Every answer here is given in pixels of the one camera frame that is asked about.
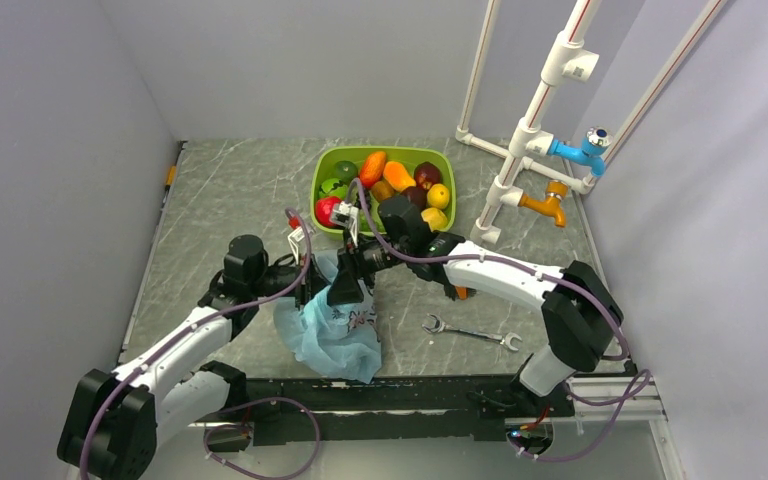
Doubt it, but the orange black hex key set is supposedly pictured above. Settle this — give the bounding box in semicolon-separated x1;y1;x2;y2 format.
451;286;473;300

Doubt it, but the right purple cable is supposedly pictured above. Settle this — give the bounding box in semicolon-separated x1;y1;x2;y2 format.
347;177;654;465

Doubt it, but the yellow fake fruit front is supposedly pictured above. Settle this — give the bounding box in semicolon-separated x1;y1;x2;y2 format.
421;207;448;232

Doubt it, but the dark maroon fake fruit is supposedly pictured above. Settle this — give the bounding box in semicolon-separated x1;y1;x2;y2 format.
401;186;427;211

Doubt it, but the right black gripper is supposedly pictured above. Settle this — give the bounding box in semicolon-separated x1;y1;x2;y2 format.
323;229;412;307

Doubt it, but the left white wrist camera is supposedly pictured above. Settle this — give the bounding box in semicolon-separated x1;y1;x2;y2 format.
287;215;310;264

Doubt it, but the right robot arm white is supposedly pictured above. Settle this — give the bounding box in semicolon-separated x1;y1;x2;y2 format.
328;197;623;415

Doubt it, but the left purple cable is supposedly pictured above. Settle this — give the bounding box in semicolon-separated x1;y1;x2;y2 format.
77;206;322;480

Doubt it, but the orange fake mango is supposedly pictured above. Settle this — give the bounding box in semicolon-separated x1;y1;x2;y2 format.
383;161;416;193

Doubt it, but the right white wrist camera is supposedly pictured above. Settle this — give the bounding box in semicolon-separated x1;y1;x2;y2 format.
329;202;359;244

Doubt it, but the blue plastic bag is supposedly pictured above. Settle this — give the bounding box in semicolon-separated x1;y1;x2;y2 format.
273;283;382;383

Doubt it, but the purple cable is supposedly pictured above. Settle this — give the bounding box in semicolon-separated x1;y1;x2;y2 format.
77;206;322;480
347;177;654;465

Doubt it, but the white PVC pipe frame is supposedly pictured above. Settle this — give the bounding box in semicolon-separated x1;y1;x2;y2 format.
455;1;727;244

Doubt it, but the dark green round fruit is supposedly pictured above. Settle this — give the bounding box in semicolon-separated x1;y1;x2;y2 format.
332;160;359;185

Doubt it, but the green plastic fruit basket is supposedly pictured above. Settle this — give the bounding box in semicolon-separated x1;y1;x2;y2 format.
310;146;456;238

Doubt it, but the yellow fake lemon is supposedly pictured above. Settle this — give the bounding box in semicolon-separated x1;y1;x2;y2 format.
426;183;451;211

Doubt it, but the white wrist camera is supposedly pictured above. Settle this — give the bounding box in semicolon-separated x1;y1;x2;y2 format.
287;215;310;264
329;202;359;244

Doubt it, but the silver open-end wrench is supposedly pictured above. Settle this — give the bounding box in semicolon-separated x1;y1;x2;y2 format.
421;314;522;352

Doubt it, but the blue faucet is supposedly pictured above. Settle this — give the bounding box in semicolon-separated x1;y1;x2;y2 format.
547;126;613;177

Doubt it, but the orange faucet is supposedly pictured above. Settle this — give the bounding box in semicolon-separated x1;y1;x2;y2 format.
518;180;569;228

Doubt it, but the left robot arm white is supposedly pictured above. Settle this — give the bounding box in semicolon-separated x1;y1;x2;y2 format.
56;227;314;479

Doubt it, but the brown fake kiwi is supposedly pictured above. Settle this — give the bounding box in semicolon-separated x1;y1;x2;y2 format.
370;180;397;202

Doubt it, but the dark red fake apple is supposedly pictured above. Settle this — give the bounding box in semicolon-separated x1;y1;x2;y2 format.
413;162;442;190

